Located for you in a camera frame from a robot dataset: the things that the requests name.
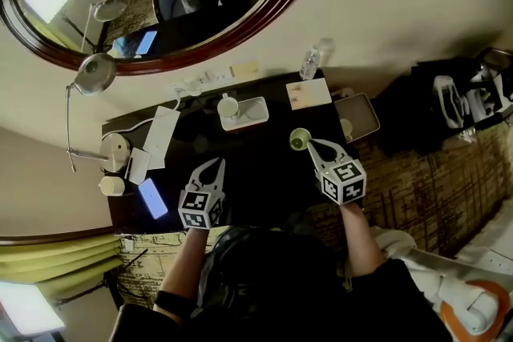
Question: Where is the green cup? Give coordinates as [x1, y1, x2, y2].
[289, 127, 313, 152]

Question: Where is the white cable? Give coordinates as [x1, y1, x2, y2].
[104, 87, 186, 141]

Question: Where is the black armband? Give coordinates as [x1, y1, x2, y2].
[153, 289, 198, 320]

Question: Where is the smartphone with lit screen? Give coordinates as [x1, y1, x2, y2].
[137, 177, 169, 221]

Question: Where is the oval wooden-framed mirror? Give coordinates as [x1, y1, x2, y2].
[0, 0, 325, 77]

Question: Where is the cream round container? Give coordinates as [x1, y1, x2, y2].
[98, 175, 127, 198]

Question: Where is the black light stand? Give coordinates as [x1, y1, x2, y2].
[50, 247, 150, 309]

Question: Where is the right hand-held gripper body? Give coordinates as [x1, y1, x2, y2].
[313, 151, 368, 207]

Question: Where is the person's left forearm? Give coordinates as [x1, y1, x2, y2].
[153, 227, 208, 318]

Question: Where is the silver desk lamp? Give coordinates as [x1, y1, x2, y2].
[65, 52, 132, 174]

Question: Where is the person's black clothing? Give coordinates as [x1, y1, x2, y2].
[107, 226, 454, 342]

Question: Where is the beige wall plate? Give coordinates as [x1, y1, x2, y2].
[229, 59, 261, 80]

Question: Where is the white light panel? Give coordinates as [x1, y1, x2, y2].
[0, 281, 66, 340]

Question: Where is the white cup with handle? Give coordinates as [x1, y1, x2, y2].
[216, 92, 241, 121]

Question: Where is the white square pad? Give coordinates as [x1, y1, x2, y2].
[285, 77, 333, 111]

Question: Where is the white power adapter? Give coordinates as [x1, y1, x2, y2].
[182, 76, 204, 97]

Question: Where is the large white flat box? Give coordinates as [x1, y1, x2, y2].
[142, 105, 182, 171]

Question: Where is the green curtain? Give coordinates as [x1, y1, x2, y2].
[0, 232, 126, 296]

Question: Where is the clear plastic water bottle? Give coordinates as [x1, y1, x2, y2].
[299, 45, 322, 82]

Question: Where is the spare white gripper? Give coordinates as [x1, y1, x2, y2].
[432, 63, 513, 130]

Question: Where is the white rectangular tray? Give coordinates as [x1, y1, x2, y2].
[218, 95, 270, 132]

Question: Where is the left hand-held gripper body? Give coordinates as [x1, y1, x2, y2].
[177, 179, 228, 231]

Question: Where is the grey rectangular bin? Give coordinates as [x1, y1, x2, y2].
[333, 92, 382, 144]

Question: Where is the person's right forearm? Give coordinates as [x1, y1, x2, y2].
[338, 200, 389, 278]

